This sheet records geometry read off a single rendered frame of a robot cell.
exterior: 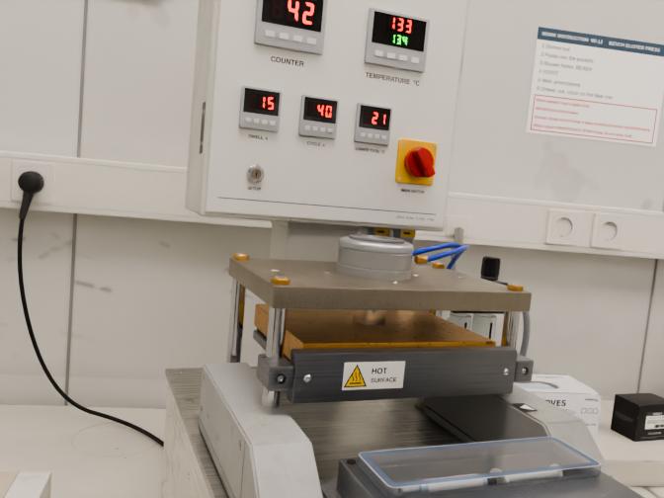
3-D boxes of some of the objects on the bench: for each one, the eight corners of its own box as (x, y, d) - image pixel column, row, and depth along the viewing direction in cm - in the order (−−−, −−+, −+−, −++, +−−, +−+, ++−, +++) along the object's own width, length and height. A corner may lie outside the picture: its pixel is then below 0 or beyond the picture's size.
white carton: (456, 406, 121) (459, 370, 120) (562, 409, 125) (567, 373, 124) (481, 432, 109) (486, 390, 108) (599, 433, 113) (604, 394, 113)
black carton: (609, 429, 116) (614, 393, 115) (645, 427, 119) (650, 391, 118) (634, 442, 111) (639, 404, 110) (672, 439, 114) (677, 403, 113)
